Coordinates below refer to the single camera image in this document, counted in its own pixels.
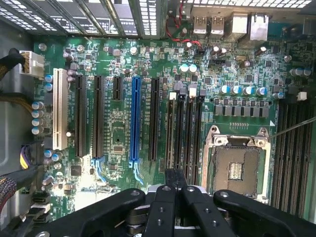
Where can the silver USB port block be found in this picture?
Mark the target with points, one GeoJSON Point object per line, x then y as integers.
{"type": "Point", "coordinates": [217, 25]}
{"type": "Point", "coordinates": [200, 24]}

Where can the long black expansion slot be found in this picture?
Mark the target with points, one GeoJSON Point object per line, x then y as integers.
{"type": "Point", "coordinates": [98, 116]}
{"type": "Point", "coordinates": [154, 118]}
{"type": "Point", "coordinates": [80, 116]}

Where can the black RAM slot white latch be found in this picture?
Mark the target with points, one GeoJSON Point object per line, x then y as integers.
{"type": "Point", "coordinates": [170, 128]}
{"type": "Point", "coordinates": [189, 133]}
{"type": "Point", "coordinates": [301, 158]}

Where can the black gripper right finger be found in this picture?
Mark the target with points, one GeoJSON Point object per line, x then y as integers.
{"type": "Point", "coordinates": [197, 212]}

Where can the thin metal locking lever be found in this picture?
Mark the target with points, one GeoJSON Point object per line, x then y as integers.
{"type": "Point", "coordinates": [293, 127]}

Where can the white expansion slot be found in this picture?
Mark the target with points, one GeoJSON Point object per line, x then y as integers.
{"type": "Point", "coordinates": [60, 108]}

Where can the silver ethernet port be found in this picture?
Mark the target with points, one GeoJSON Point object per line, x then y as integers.
{"type": "Point", "coordinates": [259, 27]}

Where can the blue expansion slot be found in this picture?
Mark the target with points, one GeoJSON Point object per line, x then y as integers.
{"type": "Point", "coordinates": [135, 118]}

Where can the green motherboard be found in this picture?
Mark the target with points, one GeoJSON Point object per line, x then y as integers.
{"type": "Point", "coordinates": [138, 56]}

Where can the grey metal PC case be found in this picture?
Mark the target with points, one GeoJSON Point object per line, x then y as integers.
{"type": "Point", "coordinates": [14, 116]}

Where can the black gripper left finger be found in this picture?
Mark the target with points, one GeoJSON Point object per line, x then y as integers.
{"type": "Point", "coordinates": [161, 212]}

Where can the silver CPU socket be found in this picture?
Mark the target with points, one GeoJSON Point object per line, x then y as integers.
{"type": "Point", "coordinates": [237, 163]}

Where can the short black expansion slot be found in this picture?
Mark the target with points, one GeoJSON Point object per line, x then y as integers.
{"type": "Point", "coordinates": [117, 88]}

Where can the black SATA connector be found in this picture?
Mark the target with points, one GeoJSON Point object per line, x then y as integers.
{"type": "Point", "coordinates": [40, 198]}

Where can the silver rear port block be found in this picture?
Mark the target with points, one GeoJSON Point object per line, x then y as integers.
{"type": "Point", "coordinates": [238, 26]}

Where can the white power connector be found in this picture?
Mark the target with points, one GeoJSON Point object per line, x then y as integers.
{"type": "Point", "coordinates": [32, 64]}

